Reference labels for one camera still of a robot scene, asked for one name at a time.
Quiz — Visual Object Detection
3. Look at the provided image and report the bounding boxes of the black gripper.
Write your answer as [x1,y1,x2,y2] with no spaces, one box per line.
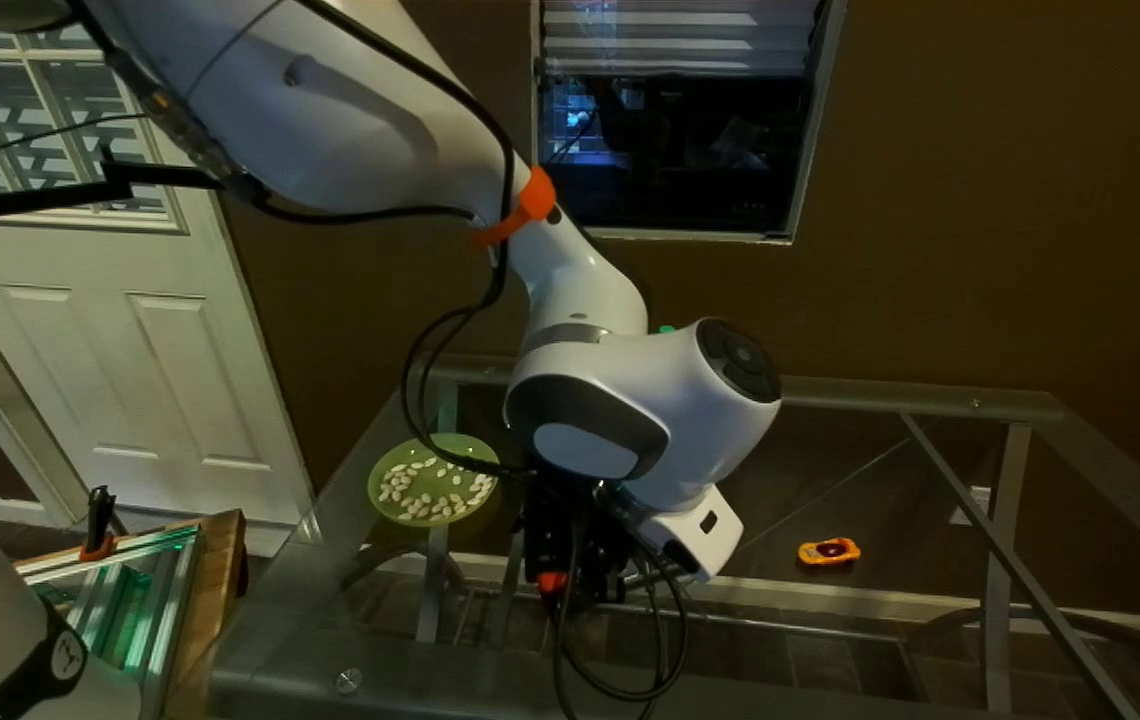
[523,465,634,598]

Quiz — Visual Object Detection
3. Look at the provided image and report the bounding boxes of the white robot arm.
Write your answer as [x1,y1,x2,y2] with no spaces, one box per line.
[68,0,786,577]

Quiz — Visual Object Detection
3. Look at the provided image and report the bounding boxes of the green plate with seeds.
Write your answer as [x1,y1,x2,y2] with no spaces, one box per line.
[366,431,495,528]

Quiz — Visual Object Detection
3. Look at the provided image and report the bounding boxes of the orange tape measure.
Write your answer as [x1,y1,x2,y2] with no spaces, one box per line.
[798,536,865,568]

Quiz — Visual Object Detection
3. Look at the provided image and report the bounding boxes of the dark window with blinds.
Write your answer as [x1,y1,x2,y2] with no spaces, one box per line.
[531,0,848,238]

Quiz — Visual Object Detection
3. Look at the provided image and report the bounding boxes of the wooden crate with glass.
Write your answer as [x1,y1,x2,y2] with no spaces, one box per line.
[18,512,247,720]

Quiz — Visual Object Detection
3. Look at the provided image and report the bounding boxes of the white panel door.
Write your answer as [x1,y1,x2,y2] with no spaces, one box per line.
[0,28,312,523]

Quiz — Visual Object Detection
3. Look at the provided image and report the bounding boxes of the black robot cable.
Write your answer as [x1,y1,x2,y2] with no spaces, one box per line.
[399,75,702,720]

